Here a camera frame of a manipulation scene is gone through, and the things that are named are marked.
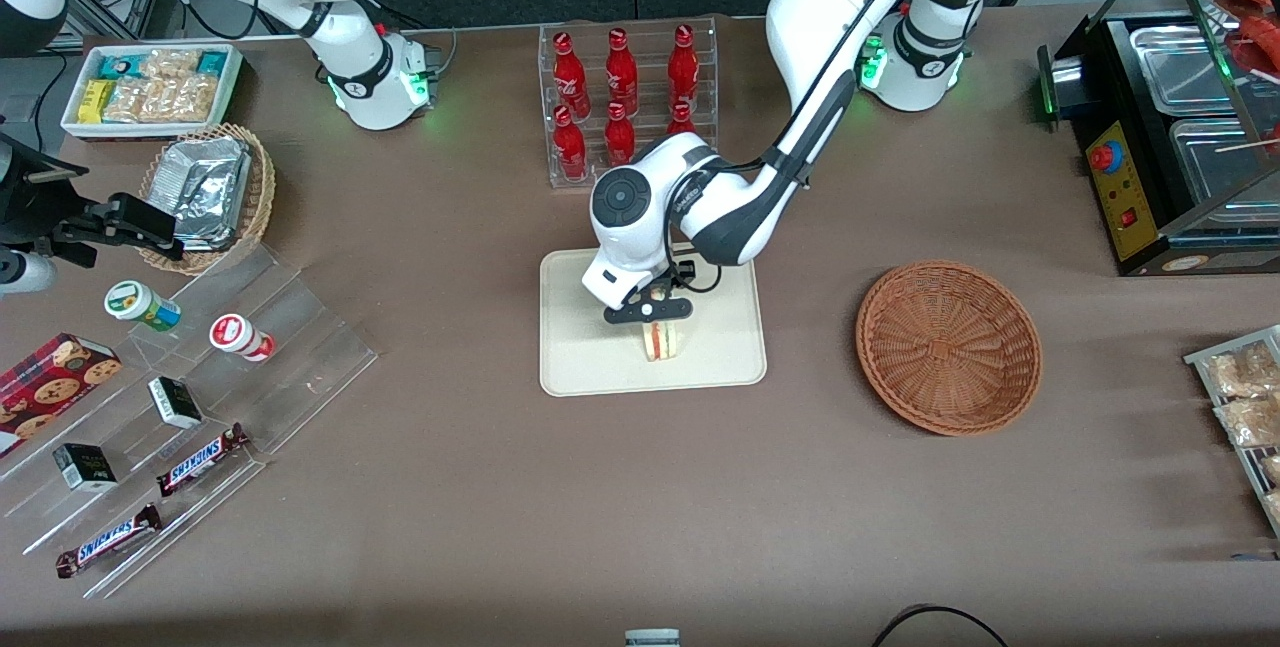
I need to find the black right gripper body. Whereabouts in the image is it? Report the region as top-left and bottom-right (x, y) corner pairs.
(0, 133), (93, 252)

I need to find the triangular layered sandwich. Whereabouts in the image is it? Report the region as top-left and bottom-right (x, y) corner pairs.
(640, 319), (682, 364)

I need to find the cream rectangular plastic tray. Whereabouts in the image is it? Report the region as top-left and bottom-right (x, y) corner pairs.
(538, 247), (769, 398)

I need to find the wicker basket holding foil packs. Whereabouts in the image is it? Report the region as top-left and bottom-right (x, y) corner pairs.
(137, 123), (277, 277)

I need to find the empty brown wicker basket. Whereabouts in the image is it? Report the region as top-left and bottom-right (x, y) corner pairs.
(855, 260), (1044, 438)

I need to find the silver foil wrapped pack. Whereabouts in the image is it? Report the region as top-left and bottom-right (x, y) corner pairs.
(163, 136), (252, 251)

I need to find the green lid sunflower jar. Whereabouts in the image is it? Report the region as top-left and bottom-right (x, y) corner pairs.
(104, 280), (183, 333)

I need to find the white snack bin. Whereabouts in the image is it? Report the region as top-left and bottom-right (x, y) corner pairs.
(60, 43), (245, 144)

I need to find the yellow snack packet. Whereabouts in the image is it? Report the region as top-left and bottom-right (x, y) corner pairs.
(78, 79), (117, 126)

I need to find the clear rice cracker packet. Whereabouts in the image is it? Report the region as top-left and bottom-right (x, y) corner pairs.
(105, 77), (151, 124)
(146, 77), (187, 124)
(180, 74), (222, 124)
(140, 48), (203, 81)

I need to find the red lid strawberry jar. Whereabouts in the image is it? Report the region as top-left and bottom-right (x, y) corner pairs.
(209, 313), (276, 363)

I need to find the red tartan cookie box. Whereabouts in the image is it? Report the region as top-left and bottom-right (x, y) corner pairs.
(0, 332), (123, 460)

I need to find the small black carton box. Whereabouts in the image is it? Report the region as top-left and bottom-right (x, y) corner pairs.
(52, 442), (119, 494)
(147, 376), (205, 430)

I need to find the clear acrylic bottle rack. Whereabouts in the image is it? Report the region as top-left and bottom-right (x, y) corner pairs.
(537, 17), (720, 191)

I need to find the clear acrylic stepped display stand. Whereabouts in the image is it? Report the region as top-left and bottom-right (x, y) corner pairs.
(0, 245), (380, 600)

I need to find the Snickers chocolate bar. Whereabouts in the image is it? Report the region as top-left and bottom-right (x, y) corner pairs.
(155, 423), (251, 498)
(55, 504), (163, 580)

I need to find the black food warmer machine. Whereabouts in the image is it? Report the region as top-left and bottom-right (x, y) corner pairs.
(1036, 0), (1280, 278)

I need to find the steel food pan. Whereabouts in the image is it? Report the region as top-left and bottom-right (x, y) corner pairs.
(1169, 117), (1280, 211)
(1129, 23), (1253, 117)

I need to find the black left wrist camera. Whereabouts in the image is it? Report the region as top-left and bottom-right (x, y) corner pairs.
(668, 257), (723, 294)

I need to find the black looped cable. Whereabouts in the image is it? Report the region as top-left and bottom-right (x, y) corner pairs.
(868, 604), (1011, 647)

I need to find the white wire snack tray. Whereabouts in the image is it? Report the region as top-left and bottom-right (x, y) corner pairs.
(1183, 324), (1280, 540)

